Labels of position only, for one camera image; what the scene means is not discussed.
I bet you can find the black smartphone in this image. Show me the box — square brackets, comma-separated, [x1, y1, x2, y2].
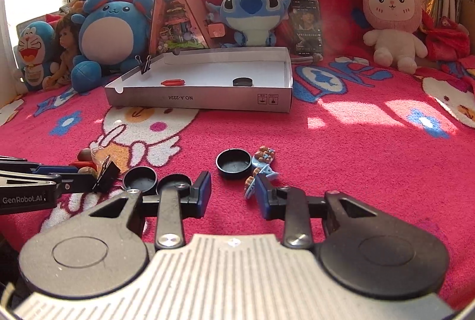
[287, 0, 323, 56]

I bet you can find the grey cardboard box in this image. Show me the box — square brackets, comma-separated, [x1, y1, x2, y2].
[104, 47, 294, 113]

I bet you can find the black binder clip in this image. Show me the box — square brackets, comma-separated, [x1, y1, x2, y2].
[135, 55, 153, 76]
[92, 156, 121, 193]

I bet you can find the grey hair tie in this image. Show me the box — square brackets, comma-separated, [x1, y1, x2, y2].
[291, 53, 324, 64]

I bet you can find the blue bear hair clip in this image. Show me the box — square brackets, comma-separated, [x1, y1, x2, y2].
[251, 146, 277, 169]
[244, 164, 280, 200]

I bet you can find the brown cardboard carton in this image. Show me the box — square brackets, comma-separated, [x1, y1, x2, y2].
[456, 0, 475, 27]

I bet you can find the blue alien plush toy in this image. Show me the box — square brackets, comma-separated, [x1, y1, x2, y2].
[205, 0, 297, 49]

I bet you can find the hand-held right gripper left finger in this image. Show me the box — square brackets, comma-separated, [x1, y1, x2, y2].
[80, 171, 212, 251]

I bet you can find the pink bunny plush toy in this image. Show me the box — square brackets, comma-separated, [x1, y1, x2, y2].
[362, 0, 428, 75]

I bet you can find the blue mouse plush toy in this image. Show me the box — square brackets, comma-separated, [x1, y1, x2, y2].
[70, 0, 156, 94]

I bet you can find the brown-haired doll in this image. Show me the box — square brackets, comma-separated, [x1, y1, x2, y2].
[42, 14, 84, 90]

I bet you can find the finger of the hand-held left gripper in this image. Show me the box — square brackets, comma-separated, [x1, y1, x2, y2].
[0, 156, 80, 175]
[52, 173, 98, 194]

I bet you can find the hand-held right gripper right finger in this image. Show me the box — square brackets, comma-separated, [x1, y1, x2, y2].
[254, 173, 390, 247]

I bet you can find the red cloth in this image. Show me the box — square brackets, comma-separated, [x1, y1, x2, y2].
[419, 14, 475, 63]

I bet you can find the red printed blanket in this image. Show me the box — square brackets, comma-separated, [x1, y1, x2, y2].
[0, 0, 475, 309]

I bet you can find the blue cat plush toy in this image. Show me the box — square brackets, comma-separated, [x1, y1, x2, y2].
[14, 21, 60, 92]

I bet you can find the triangular miniature house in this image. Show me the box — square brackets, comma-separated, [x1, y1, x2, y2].
[149, 0, 220, 55]

